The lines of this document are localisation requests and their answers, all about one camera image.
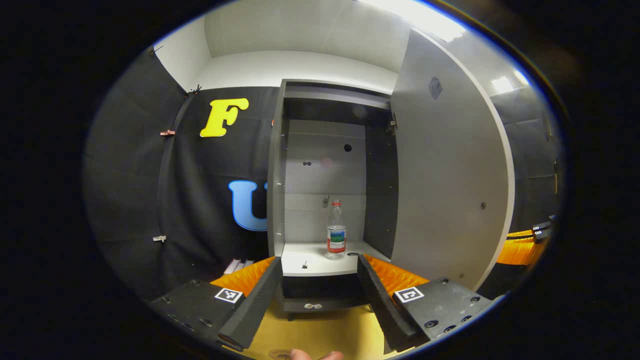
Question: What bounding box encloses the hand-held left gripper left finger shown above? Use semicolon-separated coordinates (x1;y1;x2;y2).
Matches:
149;256;284;352

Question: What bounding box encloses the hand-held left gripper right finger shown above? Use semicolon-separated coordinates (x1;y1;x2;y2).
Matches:
356;254;497;352

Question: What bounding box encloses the clear plastic bottle red collar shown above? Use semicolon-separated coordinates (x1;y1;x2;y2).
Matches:
326;199;347;261

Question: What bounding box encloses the long ceiling light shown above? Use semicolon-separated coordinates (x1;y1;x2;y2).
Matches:
359;0;467;44

